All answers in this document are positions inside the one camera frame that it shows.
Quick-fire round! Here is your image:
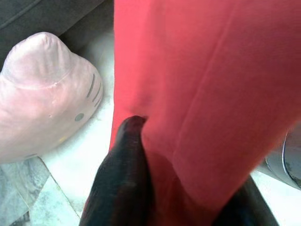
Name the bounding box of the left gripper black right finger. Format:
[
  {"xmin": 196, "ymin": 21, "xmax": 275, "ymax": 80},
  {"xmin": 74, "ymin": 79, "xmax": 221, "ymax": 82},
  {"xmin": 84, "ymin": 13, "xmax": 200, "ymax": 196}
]
[{"xmin": 211, "ymin": 175, "xmax": 282, "ymax": 226}]

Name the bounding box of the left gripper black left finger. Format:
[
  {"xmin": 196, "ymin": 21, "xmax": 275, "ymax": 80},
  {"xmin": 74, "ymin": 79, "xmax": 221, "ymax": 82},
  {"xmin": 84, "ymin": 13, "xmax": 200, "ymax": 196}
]
[{"xmin": 79, "ymin": 115, "xmax": 156, "ymax": 226}]

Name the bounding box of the red square pillow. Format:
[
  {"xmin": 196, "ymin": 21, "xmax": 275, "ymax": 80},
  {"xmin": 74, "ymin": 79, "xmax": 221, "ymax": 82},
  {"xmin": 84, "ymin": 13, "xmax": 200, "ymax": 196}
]
[{"xmin": 109, "ymin": 0, "xmax": 301, "ymax": 226}]

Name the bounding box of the pink cat face pillow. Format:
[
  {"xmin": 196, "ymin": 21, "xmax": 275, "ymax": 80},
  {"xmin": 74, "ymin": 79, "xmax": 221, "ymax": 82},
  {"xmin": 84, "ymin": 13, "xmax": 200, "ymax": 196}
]
[{"xmin": 0, "ymin": 32, "xmax": 104, "ymax": 164}]

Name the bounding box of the dark grey fabric sofa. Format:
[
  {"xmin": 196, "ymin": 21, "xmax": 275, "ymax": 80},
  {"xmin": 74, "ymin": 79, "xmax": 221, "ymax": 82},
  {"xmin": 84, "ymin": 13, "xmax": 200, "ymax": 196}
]
[{"xmin": 0, "ymin": 0, "xmax": 116, "ymax": 63}]

